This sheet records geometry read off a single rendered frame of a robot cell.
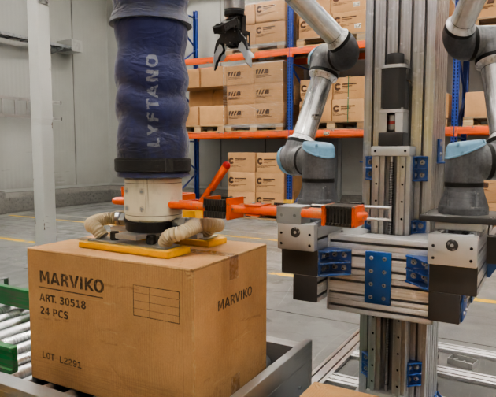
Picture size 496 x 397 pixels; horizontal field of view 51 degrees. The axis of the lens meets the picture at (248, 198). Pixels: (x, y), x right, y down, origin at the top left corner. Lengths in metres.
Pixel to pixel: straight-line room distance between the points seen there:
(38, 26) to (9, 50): 7.41
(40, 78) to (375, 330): 3.35
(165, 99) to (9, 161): 10.31
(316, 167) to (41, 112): 3.00
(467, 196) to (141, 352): 1.06
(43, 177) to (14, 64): 7.66
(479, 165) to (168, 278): 1.00
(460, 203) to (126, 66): 1.07
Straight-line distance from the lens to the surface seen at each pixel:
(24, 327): 2.31
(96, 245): 1.58
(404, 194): 1.87
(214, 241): 1.57
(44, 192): 4.48
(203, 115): 10.19
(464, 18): 1.85
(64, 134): 12.62
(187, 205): 1.49
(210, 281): 1.36
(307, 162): 1.88
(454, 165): 1.74
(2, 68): 11.81
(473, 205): 1.74
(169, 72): 1.52
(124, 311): 1.46
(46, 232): 4.51
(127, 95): 1.52
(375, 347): 2.03
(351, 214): 1.26
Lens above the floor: 1.23
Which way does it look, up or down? 5 degrees down
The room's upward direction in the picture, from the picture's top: straight up
